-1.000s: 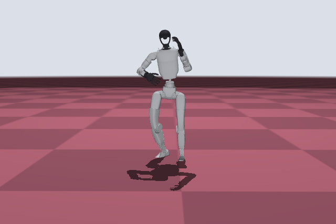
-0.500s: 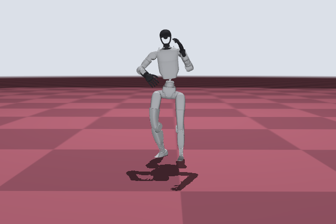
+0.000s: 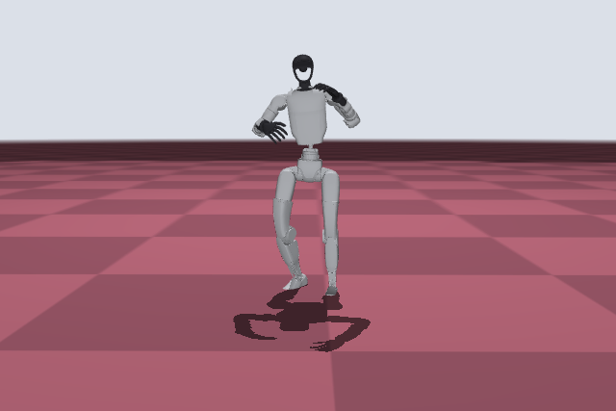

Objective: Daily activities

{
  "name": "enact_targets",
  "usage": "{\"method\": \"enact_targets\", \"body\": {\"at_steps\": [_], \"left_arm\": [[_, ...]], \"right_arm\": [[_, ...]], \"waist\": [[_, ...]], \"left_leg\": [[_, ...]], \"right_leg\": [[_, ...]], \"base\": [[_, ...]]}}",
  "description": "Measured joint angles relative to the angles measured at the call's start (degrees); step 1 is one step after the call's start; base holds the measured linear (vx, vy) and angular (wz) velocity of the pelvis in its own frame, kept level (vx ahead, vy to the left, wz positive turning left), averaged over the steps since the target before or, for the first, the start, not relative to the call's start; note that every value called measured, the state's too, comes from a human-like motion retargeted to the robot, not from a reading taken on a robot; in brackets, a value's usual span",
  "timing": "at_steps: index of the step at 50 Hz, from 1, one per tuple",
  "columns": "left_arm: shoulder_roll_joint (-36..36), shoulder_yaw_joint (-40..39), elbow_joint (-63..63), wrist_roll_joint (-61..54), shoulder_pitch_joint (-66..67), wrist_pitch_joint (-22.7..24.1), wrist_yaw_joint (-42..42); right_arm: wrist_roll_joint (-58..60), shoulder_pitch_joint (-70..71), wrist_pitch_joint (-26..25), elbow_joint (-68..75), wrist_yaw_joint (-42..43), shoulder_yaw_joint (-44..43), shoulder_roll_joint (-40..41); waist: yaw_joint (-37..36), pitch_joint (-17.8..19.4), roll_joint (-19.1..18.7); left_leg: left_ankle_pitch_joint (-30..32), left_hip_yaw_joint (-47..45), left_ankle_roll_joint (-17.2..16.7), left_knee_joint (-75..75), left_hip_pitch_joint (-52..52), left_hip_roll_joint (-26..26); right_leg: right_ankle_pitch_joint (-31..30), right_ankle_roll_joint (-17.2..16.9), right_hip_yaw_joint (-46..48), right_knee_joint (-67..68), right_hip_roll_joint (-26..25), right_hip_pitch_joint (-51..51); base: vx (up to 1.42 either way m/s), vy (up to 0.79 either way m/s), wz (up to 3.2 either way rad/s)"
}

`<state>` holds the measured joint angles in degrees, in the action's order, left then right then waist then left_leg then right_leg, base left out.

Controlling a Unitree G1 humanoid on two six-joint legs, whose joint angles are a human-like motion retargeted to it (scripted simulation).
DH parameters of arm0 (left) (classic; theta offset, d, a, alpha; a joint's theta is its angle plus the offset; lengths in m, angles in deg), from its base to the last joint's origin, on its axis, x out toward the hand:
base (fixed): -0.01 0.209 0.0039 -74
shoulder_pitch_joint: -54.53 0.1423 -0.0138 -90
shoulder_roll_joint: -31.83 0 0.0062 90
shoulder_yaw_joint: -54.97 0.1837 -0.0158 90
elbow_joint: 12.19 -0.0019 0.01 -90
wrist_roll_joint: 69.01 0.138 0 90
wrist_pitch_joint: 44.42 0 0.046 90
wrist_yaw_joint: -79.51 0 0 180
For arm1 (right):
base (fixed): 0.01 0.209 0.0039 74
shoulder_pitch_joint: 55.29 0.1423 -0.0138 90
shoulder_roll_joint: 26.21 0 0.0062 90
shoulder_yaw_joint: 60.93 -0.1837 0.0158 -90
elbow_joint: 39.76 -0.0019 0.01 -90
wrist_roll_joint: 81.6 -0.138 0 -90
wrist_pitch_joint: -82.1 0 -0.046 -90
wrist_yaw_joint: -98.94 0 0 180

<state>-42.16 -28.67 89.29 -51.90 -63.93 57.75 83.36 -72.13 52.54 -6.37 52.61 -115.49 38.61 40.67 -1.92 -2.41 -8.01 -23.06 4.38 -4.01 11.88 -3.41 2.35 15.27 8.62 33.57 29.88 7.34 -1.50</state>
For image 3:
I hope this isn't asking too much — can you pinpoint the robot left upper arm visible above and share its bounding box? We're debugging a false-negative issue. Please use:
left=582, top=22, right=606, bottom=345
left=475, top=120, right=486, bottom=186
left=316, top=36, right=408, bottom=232
left=324, top=92, right=360, bottom=128

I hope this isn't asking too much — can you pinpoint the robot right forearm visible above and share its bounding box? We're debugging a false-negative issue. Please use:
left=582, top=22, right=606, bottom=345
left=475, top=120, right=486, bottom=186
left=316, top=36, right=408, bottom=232
left=252, top=118, right=264, bottom=135

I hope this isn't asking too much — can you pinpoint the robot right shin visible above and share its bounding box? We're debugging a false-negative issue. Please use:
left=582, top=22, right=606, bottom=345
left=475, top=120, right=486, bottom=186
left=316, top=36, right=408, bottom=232
left=276, top=237, right=302, bottom=281

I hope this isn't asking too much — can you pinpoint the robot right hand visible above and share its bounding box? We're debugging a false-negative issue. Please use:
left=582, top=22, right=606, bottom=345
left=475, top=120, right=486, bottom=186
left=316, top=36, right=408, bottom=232
left=256, top=119, right=288, bottom=144

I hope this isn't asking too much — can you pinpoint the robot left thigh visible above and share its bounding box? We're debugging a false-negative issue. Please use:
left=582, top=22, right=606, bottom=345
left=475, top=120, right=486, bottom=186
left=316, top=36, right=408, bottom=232
left=321, top=167, right=340, bottom=244

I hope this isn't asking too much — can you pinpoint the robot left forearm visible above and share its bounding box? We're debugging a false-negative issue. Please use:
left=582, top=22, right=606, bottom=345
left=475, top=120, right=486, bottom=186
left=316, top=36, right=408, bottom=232
left=334, top=97, right=360, bottom=121

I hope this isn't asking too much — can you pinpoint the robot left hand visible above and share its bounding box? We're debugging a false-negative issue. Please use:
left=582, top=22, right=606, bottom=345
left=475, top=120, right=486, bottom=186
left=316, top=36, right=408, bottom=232
left=313, top=83, right=347, bottom=106

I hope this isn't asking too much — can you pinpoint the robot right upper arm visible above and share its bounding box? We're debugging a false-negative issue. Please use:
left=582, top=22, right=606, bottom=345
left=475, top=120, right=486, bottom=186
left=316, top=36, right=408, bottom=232
left=258, top=93, right=288, bottom=137

